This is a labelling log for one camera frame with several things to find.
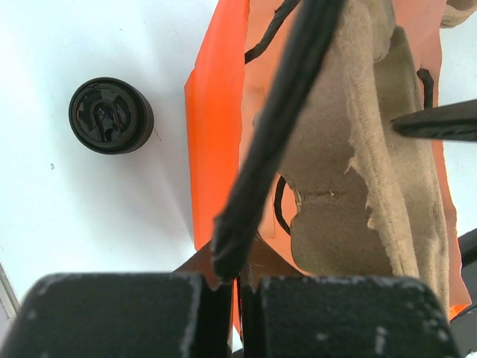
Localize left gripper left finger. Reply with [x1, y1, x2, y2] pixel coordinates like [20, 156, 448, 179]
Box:
[1, 273, 232, 357]

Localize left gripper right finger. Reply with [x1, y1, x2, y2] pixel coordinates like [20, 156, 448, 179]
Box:
[243, 276, 460, 357]

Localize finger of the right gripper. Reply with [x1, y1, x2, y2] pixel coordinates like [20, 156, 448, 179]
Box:
[391, 99, 477, 142]

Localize brown pulp cup carrier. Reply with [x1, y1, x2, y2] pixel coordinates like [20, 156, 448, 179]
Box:
[253, 0, 477, 318]

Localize orange paper bag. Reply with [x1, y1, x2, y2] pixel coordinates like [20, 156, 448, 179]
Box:
[184, 0, 473, 336]

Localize stack of black lids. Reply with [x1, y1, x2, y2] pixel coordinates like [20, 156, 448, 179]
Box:
[68, 78, 154, 155]

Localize aluminium frame rail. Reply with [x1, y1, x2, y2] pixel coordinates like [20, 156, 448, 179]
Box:
[0, 265, 20, 321]

